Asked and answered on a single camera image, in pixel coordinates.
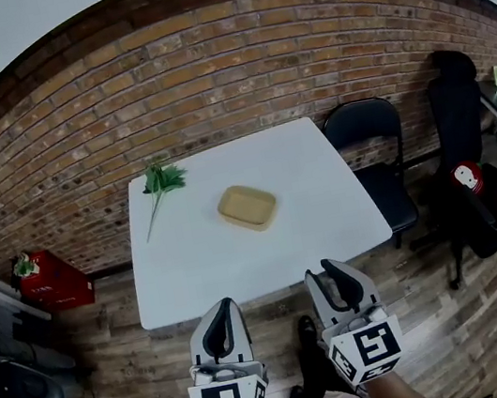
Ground person's black shoe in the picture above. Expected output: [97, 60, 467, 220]
[294, 312, 323, 353]

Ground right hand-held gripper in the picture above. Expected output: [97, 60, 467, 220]
[301, 248, 413, 396]

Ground person's right forearm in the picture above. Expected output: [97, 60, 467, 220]
[363, 363, 437, 398]

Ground black office chair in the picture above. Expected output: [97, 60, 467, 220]
[376, 40, 497, 298]

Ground black round device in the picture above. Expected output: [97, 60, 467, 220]
[0, 299, 83, 398]

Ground yellow rectangular tray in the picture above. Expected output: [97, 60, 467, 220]
[213, 177, 282, 240]

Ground person's black trousers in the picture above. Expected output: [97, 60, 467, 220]
[279, 342, 361, 398]

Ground green artificial plant sprig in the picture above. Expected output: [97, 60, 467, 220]
[132, 159, 200, 245]

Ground white table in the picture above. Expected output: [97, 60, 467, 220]
[110, 104, 403, 332]

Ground black folding chair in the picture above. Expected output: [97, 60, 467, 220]
[317, 93, 425, 259]

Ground red box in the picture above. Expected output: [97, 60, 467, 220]
[13, 242, 98, 318]

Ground red and white round object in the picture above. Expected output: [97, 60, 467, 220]
[449, 158, 487, 201]

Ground small potted green plant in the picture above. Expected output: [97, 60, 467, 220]
[9, 249, 41, 280]

